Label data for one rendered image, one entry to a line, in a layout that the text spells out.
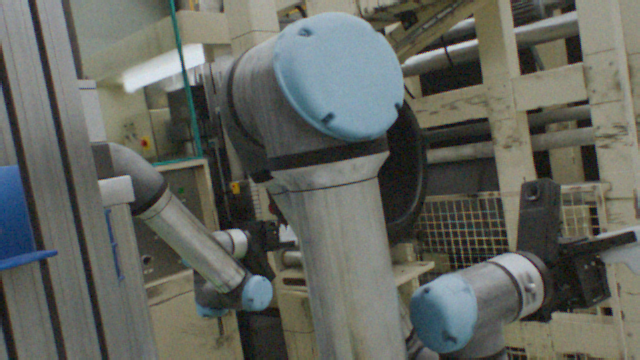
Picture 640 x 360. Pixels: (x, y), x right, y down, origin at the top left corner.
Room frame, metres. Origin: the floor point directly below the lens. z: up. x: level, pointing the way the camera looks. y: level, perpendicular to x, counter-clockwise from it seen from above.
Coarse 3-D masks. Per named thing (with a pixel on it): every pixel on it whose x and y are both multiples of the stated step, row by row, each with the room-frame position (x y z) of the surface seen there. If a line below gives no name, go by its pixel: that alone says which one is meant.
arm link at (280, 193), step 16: (224, 80) 0.59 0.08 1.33; (224, 96) 0.58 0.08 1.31; (224, 112) 0.59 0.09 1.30; (224, 128) 0.62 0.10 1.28; (240, 144) 0.61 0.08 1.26; (256, 160) 0.62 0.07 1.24; (256, 176) 0.64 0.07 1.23; (272, 176) 0.63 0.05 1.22; (272, 192) 0.66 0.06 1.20; (288, 192) 0.64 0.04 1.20; (288, 208) 0.65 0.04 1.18; (400, 304) 0.70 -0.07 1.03; (416, 336) 0.71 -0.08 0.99; (416, 352) 0.68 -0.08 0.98
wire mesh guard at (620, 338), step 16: (496, 192) 1.82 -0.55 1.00; (512, 192) 1.78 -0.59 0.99; (496, 208) 1.83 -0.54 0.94; (432, 256) 2.01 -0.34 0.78; (608, 272) 1.62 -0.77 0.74; (576, 304) 1.69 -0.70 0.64; (528, 336) 1.81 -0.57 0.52; (592, 336) 1.67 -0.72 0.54; (608, 336) 1.64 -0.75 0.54; (624, 336) 1.62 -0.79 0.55; (624, 352) 1.61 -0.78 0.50
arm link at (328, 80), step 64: (256, 64) 0.53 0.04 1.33; (320, 64) 0.47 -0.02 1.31; (384, 64) 0.51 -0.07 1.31; (256, 128) 0.55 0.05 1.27; (320, 128) 0.47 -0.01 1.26; (384, 128) 0.49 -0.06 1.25; (320, 192) 0.50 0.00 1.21; (320, 256) 0.51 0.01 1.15; (384, 256) 0.52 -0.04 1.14; (320, 320) 0.52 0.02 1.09; (384, 320) 0.51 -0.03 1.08
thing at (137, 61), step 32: (96, 0) 1.81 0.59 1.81; (128, 0) 1.89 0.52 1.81; (160, 0) 1.98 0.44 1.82; (96, 32) 1.79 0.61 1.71; (128, 32) 1.87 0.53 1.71; (160, 32) 1.96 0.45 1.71; (96, 64) 1.77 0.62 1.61; (128, 64) 1.85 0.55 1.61; (160, 64) 1.94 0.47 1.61; (128, 96) 1.84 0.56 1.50; (160, 96) 1.92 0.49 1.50; (128, 128) 1.82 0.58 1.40; (160, 128) 1.90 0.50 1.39; (192, 128) 2.00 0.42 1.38; (160, 160) 1.89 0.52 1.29; (192, 160) 1.97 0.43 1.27
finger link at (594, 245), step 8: (624, 232) 0.70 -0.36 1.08; (632, 232) 0.70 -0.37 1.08; (592, 240) 0.69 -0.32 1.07; (600, 240) 0.69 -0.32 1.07; (608, 240) 0.69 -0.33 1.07; (616, 240) 0.69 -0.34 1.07; (624, 240) 0.70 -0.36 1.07; (632, 240) 0.70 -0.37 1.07; (584, 248) 0.69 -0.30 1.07; (592, 248) 0.69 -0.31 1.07; (600, 248) 0.69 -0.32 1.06; (608, 248) 0.68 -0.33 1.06
